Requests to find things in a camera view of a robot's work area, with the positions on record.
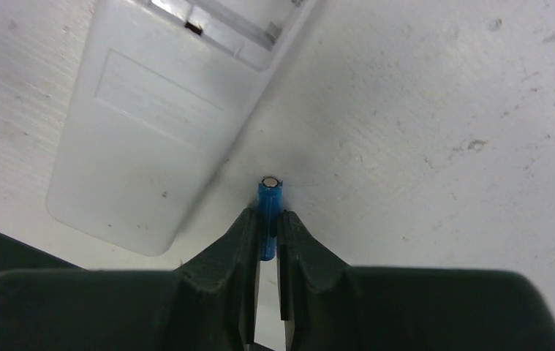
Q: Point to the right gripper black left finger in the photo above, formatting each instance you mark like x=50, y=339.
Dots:
x=207, y=303

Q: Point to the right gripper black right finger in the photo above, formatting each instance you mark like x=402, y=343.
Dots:
x=327, y=304

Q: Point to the blue battery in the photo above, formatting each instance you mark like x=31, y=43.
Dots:
x=269, y=206

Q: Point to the white remote control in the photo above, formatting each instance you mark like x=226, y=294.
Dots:
x=162, y=92

